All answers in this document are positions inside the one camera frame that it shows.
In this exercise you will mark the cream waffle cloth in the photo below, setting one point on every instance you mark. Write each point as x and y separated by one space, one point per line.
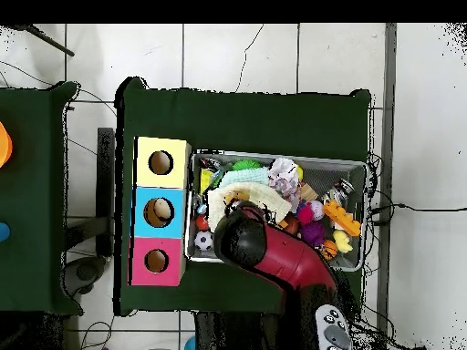
262 197

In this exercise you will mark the wooden box three holes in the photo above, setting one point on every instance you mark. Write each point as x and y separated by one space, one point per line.
171 178

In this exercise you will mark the shallow mesh bin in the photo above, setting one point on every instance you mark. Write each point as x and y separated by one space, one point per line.
328 171

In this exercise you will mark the mint waffle cloth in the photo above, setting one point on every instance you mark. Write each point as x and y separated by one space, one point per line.
244 177

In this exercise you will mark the green spiky ball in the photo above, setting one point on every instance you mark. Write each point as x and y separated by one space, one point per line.
246 165

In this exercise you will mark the yellow cheese wedge toy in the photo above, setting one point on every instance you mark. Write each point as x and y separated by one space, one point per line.
205 180

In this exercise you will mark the crumpled printed white wrapper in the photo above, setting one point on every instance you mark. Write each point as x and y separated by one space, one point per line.
284 178

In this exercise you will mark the small soccer ball toy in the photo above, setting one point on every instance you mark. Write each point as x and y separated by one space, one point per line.
203 240

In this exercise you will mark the pink spiky toy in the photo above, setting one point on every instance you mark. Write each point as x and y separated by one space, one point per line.
305 215

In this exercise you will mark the wooden block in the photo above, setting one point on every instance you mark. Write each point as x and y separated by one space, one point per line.
308 192

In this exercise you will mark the white baseball toy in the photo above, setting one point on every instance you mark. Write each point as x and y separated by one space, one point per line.
317 210

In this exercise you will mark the purple spiky ball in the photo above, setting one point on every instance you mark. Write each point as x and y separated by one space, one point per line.
313 233

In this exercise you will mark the small basketball toy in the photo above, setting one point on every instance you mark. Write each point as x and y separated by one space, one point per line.
329 249

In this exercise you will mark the large orange toy brick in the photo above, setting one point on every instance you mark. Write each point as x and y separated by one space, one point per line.
343 218

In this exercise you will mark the yellow plush toy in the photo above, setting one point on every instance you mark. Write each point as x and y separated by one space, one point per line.
342 240

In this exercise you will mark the black upright panel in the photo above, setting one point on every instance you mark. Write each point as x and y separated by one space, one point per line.
105 182

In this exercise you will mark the blue object on floor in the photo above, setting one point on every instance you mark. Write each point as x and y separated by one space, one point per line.
190 345

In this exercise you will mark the green cloth side table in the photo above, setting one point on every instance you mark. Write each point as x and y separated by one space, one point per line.
29 200

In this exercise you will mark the blue round object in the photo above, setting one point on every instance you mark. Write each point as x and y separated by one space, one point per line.
3 232

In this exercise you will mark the orange round object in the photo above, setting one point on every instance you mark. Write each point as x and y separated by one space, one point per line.
4 146

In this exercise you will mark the thin dark rod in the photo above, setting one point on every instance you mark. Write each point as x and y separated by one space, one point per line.
47 42

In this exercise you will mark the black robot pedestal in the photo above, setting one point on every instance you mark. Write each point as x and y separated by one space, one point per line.
233 331

